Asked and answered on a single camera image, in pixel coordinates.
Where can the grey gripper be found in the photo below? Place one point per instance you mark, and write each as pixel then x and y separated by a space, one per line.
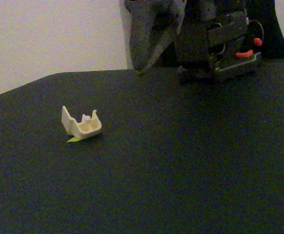
pixel 150 36

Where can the small white plastic piece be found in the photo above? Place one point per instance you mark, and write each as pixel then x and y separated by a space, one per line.
pixel 83 130

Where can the dark desk mat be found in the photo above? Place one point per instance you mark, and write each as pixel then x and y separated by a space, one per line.
pixel 156 170

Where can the black clamp with orange pads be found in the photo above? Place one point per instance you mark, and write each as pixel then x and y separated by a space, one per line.
pixel 245 54

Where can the black office chair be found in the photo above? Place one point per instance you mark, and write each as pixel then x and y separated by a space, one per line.
pixel 271 24

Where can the green tape marker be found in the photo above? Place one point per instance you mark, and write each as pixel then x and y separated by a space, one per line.
pixel 71 140

